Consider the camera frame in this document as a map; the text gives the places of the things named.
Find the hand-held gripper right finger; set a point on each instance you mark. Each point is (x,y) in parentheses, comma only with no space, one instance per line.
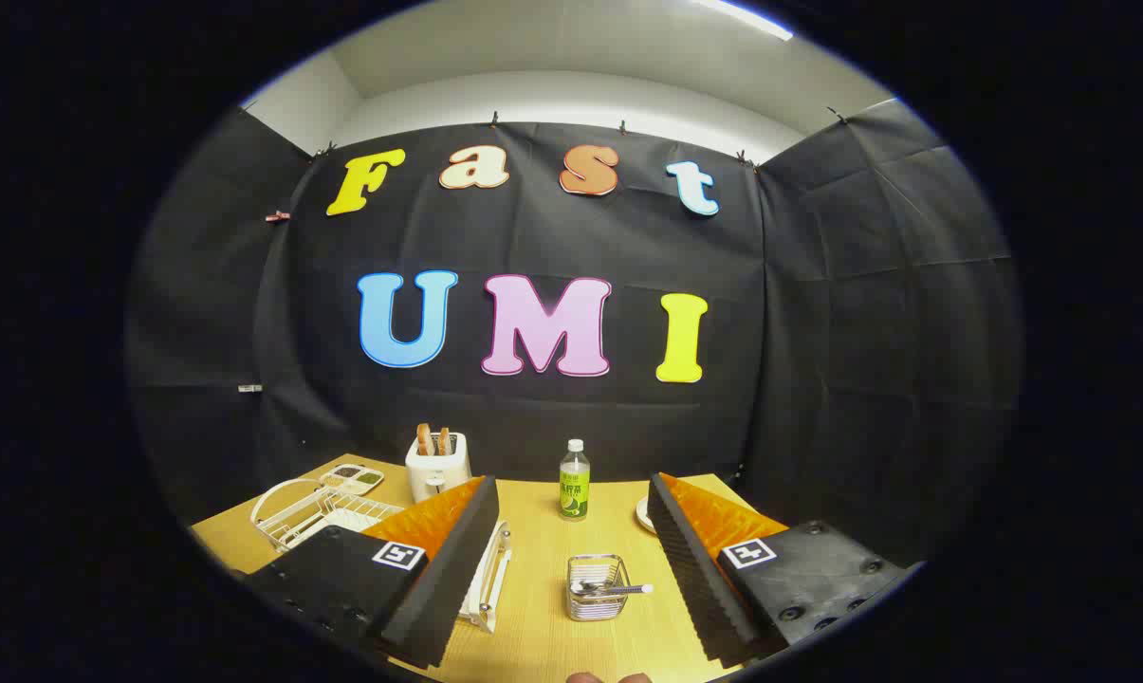
(694,569)

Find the white divided tray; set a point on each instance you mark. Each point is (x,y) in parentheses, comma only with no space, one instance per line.
(348,477)

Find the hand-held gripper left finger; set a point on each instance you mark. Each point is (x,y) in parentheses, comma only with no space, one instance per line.
(448,569)

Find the green tea bottle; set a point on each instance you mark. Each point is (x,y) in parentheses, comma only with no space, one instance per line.
(574,493)

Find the black backdrop cloth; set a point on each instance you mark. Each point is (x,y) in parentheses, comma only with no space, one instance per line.
(533,237)

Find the cream dish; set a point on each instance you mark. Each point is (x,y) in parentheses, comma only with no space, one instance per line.
(643,517)

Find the white toaster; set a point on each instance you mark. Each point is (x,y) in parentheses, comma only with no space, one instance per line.
(433,470)

